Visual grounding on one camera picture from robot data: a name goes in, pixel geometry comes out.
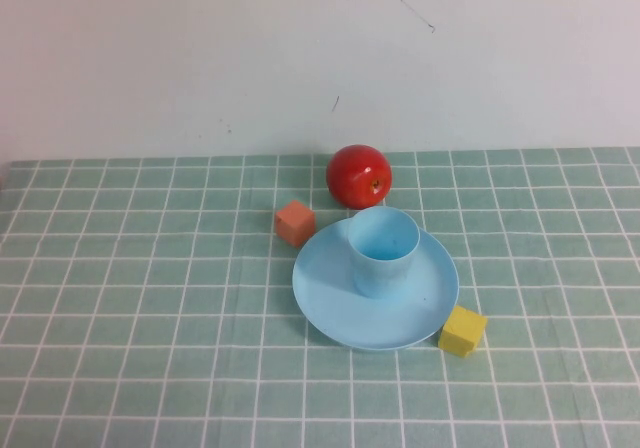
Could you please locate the green checked tablecloth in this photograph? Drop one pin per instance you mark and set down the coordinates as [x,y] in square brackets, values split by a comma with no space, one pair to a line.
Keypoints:
[150,293]

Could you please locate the light blue plastic cup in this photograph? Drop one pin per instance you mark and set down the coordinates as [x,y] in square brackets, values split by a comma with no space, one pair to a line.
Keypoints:
[382,268]

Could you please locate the red apple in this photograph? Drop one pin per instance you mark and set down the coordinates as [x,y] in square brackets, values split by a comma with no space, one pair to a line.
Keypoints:
[356,178]

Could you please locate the light blue round plate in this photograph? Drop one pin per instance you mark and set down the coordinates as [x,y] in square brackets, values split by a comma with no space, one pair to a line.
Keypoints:
[330,298]

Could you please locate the orange foam block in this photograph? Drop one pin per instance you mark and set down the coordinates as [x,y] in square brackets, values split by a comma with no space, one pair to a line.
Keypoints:
[295,223]

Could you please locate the yellow foam block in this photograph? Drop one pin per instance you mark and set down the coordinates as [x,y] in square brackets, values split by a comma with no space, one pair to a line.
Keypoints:
[462,330]

